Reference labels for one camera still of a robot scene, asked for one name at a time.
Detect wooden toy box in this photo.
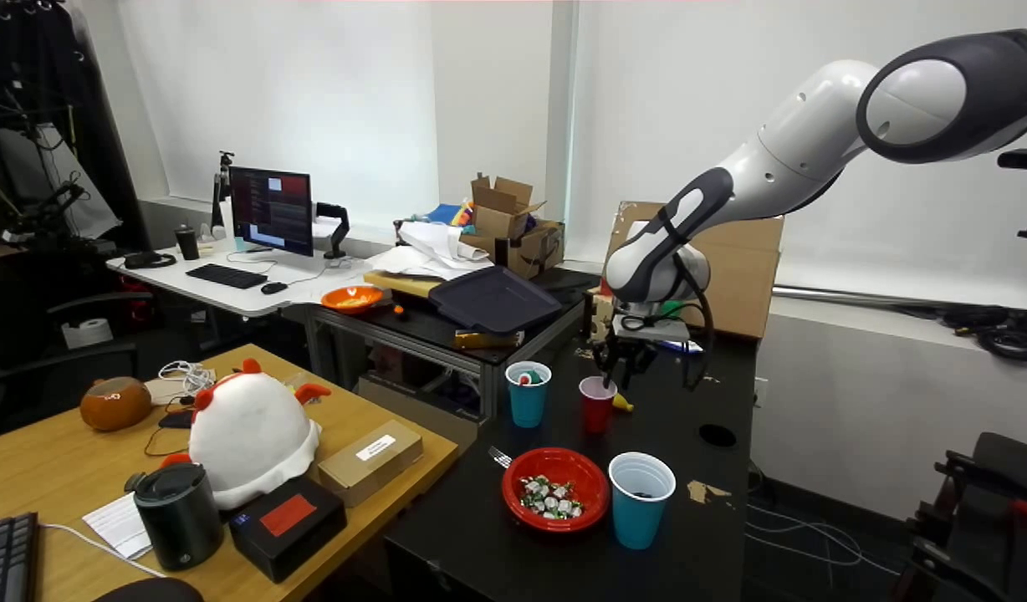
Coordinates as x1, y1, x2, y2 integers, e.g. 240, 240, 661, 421
587, 283, 622, 346

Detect orange plate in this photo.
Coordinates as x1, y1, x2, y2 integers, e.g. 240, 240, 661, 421
318, 283, 390, 318

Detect open cardboard box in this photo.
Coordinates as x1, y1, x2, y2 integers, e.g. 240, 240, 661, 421
463, 169, 569, 280

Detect black cable bundle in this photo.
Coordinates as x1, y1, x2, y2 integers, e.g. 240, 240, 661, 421
940, 305, 1027, 364

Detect dark blue storage lid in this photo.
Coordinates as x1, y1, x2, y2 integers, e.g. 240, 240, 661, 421
425, 263, 569, 338

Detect black mug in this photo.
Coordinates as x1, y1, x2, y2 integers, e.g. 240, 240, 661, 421
174, 219, 205, 263

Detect white paper sheet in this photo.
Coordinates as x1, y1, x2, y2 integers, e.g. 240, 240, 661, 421
81, 489, 155, 561

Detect brown ball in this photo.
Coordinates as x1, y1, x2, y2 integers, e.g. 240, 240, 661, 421
78, 373, 159, 434

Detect black keyboard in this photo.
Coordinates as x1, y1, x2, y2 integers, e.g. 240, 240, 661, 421
183, 259, 270, 292
0, 507, 44, 602

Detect candies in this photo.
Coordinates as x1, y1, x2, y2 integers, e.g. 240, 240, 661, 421
514, 471, 588, 525

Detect black pouch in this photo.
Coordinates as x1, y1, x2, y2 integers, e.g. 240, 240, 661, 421
121, 248, 176, 272

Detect large tan tape scrap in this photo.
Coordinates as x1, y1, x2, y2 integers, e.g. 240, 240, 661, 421
683, 477, 732, 507

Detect red plastic bowl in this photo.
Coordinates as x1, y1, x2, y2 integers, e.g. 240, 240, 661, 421
499, 443, 614, 534

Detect black box red label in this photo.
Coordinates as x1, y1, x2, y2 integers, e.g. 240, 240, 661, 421
229, 473, 348, 586

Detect black webcam stand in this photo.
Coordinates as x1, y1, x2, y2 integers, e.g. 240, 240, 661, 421
207, 146, 238, 240

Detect white cable tangle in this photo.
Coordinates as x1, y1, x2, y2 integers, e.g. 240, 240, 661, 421
141, 354, 222, 406

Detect black side table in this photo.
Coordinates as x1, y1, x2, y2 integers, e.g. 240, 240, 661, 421
281, 263, 599, 426

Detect tan cardboard box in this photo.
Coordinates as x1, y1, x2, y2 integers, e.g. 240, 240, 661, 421
310, 414, 425, 507

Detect black computer monitor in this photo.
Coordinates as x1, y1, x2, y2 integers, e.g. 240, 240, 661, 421
229, 165, 318, 259

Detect white plastic bag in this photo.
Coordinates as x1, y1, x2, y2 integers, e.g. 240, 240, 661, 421
365, 216, 496, 283

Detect white floor cable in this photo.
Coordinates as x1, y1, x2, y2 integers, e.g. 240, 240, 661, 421
744, 499, 908, 570

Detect large blue plastic cup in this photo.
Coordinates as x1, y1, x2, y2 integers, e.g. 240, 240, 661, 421
607, 448, 678, 555

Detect hanging dark coats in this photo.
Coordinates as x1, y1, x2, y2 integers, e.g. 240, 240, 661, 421
0, 0, 155, 253

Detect white blue tube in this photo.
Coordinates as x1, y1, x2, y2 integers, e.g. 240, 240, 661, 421
656, 331, 706, 357

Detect red plastic cup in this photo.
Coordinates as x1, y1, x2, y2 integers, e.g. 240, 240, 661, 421
577, 371, 622, 439

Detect wooden desk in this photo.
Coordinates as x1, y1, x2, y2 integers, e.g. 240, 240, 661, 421
0, 342, 465, 602

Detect black mouse pad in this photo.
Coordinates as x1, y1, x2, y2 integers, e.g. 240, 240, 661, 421
92, 574, 207, 602

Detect black headphone stand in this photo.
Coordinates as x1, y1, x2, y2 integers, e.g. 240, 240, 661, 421
310, 199, 354, 259

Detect white desk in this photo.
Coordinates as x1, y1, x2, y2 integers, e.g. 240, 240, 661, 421
105, 238, 373, 328

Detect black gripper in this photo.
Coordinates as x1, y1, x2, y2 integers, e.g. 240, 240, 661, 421
591, 328, 665, 393

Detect small teal plastic cup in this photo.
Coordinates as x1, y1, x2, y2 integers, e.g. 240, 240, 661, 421
501, 357, 556, 430

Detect white tissue box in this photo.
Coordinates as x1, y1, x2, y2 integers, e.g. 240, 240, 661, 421
60, 313, 116, 351

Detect colourful book stack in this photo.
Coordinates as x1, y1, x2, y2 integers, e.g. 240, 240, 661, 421
425, 199, 474, 231

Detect black office chair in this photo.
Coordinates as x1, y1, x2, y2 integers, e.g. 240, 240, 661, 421
0, 283, 147, 441

